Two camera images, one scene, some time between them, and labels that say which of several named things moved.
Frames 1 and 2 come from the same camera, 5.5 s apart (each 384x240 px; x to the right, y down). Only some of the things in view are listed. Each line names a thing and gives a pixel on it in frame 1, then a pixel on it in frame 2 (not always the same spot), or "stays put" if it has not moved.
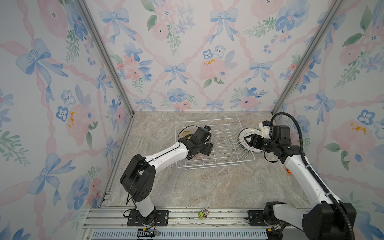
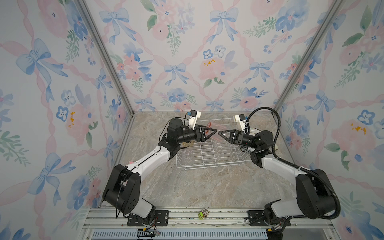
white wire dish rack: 227,148 stays put
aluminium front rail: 108,223 stays put
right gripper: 255,139 → 236,138
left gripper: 208,149 → 200,137
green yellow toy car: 203,213 stays put
